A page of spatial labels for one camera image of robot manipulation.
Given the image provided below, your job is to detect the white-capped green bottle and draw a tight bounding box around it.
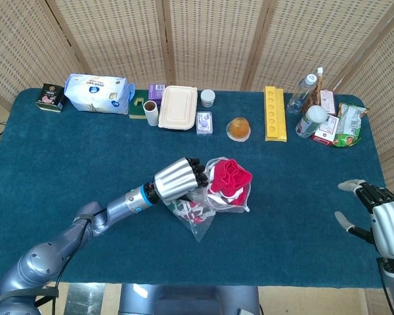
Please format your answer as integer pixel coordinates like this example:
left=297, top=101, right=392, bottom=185
left=295, top=105, right=329, bottom=138

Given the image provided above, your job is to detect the clear plastic water bottle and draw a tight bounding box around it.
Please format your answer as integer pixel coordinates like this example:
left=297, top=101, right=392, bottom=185
left=286, top=73, right=318, bottom=115

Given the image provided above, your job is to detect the white blue tissue pack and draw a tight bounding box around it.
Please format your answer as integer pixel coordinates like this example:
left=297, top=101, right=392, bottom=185
left=64, top=73, right=136, bottom=116

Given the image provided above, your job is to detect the small white lidded jar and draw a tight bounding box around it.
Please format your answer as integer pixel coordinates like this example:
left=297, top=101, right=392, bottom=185
left=200, top=89, right=216, bottom=108

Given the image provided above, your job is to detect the red white green patterned garment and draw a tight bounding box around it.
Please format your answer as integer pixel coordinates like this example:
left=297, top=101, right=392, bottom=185
left=170, top=158, right=253, bottom=224

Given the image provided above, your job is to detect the dark green tin can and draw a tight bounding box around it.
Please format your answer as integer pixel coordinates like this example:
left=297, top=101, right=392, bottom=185
left=35, top=83, right=66, bottom=114

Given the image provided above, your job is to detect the beige lidded lunch box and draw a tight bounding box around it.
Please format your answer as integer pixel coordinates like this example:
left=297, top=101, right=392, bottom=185
left=158, top=85, right=198, bottom=131

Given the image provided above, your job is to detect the pink white carton box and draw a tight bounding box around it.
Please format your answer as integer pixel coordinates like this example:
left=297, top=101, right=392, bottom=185
left=319, top=89, right=337, bottom=116

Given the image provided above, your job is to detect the clear plastic zip bag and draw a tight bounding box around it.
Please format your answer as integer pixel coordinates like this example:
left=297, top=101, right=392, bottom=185
left=164, top=156, right=252, bottom=243

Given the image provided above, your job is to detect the brown pouch with white cap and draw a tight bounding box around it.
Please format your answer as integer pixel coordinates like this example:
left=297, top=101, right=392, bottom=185
left=301, top=67, right=325, bottom=114

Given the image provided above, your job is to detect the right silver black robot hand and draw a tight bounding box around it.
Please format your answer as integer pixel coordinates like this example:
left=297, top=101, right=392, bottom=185
left=334, top=178, right=394, bottom=260

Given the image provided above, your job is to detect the orange jelly cup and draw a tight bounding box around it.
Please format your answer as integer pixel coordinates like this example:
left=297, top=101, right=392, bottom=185
left=225, top=116, right=252, bottom=142

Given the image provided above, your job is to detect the woven bamboo folding screen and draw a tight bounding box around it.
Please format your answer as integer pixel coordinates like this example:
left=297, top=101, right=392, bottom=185
left=0, top=0, right=394, bottom=227

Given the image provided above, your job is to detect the yellow block with round holes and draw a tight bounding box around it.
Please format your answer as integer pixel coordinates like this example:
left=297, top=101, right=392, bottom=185
left=264, top=85, right=288, bottom=142

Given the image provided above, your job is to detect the white cardboard paper roll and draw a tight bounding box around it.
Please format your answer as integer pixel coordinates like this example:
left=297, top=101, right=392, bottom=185
left=142, top=100, right=160, bottom=127

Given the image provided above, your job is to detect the dark blue table cloth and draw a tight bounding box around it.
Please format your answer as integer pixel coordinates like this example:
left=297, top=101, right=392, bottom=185
left=0, top=87, right=394, bottom=289

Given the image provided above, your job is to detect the green yellow sponge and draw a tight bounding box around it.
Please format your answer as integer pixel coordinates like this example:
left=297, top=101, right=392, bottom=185
left=128, top=90, right=150, bottom=120

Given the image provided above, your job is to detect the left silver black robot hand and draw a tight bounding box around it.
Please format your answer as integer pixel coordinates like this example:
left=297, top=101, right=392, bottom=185
left=153, top=157, right=209, bottom=201

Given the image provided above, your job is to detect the red white carton box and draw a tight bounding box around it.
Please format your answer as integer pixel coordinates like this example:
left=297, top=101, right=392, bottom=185
left=311, top=114, right=341, bottom=146

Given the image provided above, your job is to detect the small purple box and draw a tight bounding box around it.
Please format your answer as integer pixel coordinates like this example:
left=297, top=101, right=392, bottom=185
left=148, top=83, right=167, bottom=106

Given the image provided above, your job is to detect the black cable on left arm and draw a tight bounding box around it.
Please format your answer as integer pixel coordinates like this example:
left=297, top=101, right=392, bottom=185
left=32, top=208, right=106, bottom=315

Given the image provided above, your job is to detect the green snack bag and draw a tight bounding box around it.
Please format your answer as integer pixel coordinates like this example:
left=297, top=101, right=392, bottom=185
left=331, top=102, right=370, bottom=148

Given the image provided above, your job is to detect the grey robot torso base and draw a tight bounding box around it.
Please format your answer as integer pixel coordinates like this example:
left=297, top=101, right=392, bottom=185
left=118, top=283, right=262, bottom=315

